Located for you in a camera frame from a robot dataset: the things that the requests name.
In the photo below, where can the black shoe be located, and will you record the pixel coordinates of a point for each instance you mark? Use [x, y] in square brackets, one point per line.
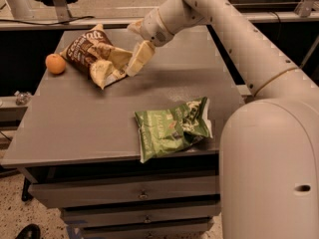
[31, 231]

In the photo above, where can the grey drawer cabinet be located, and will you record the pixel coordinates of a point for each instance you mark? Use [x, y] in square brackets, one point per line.
[78, 145]

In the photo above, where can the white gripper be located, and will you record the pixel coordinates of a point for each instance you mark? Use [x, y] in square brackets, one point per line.
[152, 28]

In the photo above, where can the orange fruit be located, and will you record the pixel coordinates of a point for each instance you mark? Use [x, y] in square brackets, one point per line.
[55, 64]

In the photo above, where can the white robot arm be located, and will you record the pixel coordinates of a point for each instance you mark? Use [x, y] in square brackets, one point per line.
[269, 148]

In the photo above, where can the green chip bag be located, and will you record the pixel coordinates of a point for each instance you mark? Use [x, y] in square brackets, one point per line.
[169, 131]

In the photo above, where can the brown chip bag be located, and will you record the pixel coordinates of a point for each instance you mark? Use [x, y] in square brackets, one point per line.
[94, 54]

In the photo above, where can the small shiny metal object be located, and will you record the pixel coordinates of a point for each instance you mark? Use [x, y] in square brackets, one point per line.
[22, 98]

